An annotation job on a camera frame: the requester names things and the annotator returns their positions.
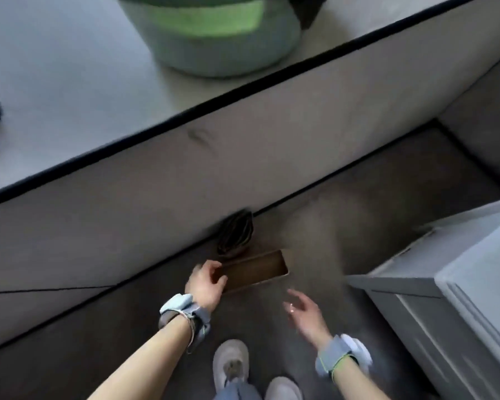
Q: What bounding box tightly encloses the person's left hand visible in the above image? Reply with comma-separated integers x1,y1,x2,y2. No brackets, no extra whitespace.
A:
185,260,229,313

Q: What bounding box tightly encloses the person's right hand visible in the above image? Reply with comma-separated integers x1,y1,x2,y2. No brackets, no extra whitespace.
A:
282,288,333,349

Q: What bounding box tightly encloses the brown cardboard box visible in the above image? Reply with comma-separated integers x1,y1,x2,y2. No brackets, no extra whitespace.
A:
213,249,291,294

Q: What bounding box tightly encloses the person's right forearm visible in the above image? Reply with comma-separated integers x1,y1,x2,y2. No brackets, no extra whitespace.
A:
332,357,391,400

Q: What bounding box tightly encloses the person's left forearm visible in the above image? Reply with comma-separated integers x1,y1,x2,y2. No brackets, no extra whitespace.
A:
87,314,193,400

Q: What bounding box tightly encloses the grey left wrist tracker band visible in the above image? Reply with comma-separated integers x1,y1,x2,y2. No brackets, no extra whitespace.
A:
158,293,212,354

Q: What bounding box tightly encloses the grey wrist tracker band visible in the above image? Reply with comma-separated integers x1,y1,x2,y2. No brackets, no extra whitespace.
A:
158,293,212,354
315,333,374,382

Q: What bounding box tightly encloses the dark striped bundle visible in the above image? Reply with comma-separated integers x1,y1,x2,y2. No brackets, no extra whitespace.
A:
216,209,256,259

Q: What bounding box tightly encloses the grey right wrist tracker band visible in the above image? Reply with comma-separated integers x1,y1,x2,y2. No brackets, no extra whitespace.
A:
315,333,374,382

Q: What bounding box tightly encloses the white left shoe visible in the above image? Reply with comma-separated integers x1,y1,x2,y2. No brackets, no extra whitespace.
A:
212,339,250,393

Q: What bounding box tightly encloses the white shoe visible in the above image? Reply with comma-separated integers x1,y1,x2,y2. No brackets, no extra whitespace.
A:
264,376,303,400
212,339,250,393

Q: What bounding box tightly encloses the white right shoe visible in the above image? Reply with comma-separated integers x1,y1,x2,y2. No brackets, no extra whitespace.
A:
264,376,303,400

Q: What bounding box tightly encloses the blue jeans leg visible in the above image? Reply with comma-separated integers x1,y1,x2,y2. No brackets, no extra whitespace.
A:
214,380,262,400

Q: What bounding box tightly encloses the white cabinet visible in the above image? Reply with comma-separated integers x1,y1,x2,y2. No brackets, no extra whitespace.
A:
345,196,500,400

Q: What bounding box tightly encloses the grey bed with dark piping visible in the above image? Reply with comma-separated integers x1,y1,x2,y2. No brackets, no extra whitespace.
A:
0,0,500,356

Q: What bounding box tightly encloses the green and blue fabric basket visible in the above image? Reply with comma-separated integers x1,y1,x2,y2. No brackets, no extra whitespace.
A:
110,0,304,78

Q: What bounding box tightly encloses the black object behind basket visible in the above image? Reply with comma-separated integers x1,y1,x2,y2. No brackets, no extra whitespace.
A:
287,0,330,30

